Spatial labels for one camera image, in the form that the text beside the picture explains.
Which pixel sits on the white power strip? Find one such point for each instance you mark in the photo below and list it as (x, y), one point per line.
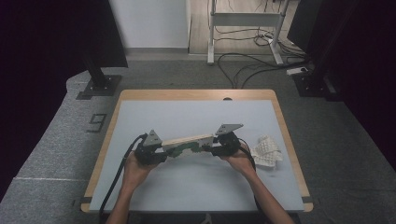
(297, 71)

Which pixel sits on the person's left hand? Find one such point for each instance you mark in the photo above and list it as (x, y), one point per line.
(135, 175)

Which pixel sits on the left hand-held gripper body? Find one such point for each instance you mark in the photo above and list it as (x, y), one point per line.
(146, 152)

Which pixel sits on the white waffle cloth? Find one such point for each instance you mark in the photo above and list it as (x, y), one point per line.
(266, 152)

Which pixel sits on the black curtain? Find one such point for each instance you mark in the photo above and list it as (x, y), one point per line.
(37, 77)
(364, 62)

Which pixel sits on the black metal stand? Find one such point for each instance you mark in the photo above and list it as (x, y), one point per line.
(99, 85)
(313, 85)

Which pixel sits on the black tape piece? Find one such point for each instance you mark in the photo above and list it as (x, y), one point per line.
(86, 200)
(307, 199)

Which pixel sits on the pale blue desk mat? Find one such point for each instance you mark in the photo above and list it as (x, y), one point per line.
(199, 186)

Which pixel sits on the white desk frame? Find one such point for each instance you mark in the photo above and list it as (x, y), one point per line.
(246, 19)

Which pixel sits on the black floor tape marking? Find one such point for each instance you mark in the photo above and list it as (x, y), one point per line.
(101, 118)

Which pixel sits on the person's right hand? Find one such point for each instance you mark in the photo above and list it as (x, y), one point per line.
(241, 163)

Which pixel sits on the white picture book green print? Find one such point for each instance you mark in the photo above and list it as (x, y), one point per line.
(186, 141)

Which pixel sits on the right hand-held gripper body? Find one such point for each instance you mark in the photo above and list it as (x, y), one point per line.
(230, 144)

